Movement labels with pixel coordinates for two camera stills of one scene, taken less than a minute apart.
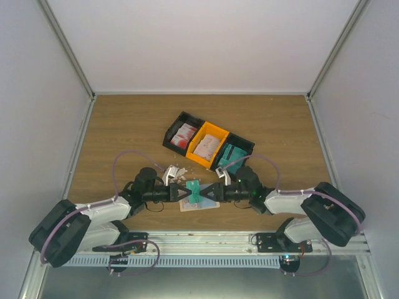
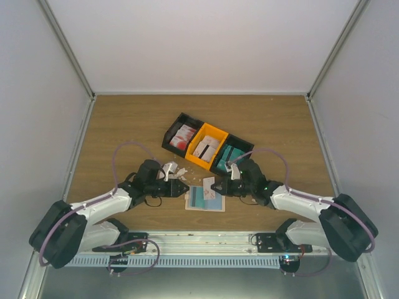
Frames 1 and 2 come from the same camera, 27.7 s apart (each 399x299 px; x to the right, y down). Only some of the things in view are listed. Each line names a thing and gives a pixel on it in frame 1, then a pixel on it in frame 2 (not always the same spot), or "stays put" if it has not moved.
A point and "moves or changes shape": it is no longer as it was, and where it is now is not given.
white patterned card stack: x=207 y=147 stays put
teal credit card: x=194 y=185 moves or changes shape
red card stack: x=183 y=136 stays put
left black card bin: x=182 y=132 stays put
